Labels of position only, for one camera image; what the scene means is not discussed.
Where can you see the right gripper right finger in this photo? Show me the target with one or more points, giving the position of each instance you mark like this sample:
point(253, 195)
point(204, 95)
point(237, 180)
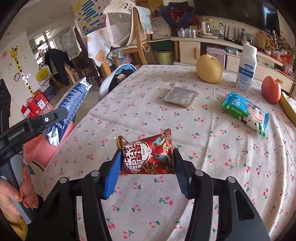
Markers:
point(237, 219)

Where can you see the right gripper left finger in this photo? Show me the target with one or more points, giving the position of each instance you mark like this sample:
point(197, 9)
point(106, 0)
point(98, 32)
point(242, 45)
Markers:
point(57, 219)

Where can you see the pink plastic trash bucket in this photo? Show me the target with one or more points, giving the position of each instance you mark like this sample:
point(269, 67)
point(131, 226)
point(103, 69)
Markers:
point(39, 150)

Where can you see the red patterned snack packet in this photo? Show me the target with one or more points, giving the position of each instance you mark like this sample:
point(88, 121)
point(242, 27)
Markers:
point(151, 155)

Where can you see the dark blue carton box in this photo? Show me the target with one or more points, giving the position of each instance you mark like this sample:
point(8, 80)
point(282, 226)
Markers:
point(66, 110)

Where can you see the left hand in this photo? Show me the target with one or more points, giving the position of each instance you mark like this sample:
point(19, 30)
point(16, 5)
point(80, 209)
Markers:
point(26, 195)

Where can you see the red gift bag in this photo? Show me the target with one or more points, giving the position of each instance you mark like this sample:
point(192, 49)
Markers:
point(35, 105)

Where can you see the cherry print tablecloth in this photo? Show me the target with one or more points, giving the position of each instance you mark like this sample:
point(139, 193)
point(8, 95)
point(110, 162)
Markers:
point(151, 207)

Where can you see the yellow bag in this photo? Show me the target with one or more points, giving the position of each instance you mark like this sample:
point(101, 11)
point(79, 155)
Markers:
point(42, 73)

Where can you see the black hanging jacket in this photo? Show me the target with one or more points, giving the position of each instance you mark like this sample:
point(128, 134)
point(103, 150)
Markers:
point(56, 59)

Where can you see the silver foil packet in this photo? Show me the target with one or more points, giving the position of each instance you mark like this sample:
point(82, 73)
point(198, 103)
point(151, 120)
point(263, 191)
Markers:
point(180, 96)

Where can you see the dark wooden chair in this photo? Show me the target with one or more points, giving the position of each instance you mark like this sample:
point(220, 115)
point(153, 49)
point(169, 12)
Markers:
point(85, 65)

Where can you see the yellow round pear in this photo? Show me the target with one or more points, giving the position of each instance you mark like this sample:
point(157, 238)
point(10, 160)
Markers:
point(209, 69)

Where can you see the yellow banana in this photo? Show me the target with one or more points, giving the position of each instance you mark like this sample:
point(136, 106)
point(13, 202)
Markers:
point(288, 104)

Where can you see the red apple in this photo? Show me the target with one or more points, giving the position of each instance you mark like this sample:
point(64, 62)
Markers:
point(271, 89)

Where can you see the dining table with cloth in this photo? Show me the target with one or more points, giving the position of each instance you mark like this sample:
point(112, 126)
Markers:
point(98, 47)

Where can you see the green waste bin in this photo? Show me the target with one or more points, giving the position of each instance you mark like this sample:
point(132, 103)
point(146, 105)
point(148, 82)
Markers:
point(165, 57)

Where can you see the white blue milk bottle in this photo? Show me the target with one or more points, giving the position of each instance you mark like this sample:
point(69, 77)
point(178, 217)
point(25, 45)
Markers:
point(247, 67)

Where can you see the pink storage box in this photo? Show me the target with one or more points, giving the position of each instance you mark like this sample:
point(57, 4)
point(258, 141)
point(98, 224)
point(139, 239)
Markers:
point(218, 53)

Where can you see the white tv cabinet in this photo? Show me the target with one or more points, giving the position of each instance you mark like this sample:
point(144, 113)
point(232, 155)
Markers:
point(188, 50)

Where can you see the clear electric kettle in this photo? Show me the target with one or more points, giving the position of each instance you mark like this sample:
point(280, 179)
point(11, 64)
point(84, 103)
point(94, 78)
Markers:
point(206, 30)

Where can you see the white sack bag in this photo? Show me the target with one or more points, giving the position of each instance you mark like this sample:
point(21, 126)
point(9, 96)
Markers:
point(161, 29)

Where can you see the light wooden chair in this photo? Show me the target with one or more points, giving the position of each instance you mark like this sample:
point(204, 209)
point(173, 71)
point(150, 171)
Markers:
point(138, 45)

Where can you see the dark blue flower bouquet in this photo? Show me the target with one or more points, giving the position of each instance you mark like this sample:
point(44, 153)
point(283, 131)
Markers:
point(177, 15)

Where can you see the black flat television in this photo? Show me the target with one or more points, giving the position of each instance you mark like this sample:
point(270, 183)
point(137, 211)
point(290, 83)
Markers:
point(260, 14)

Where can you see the giraffe height wall sticker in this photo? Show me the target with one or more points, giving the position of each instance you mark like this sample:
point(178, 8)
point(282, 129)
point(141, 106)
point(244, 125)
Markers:
point(19, 69)

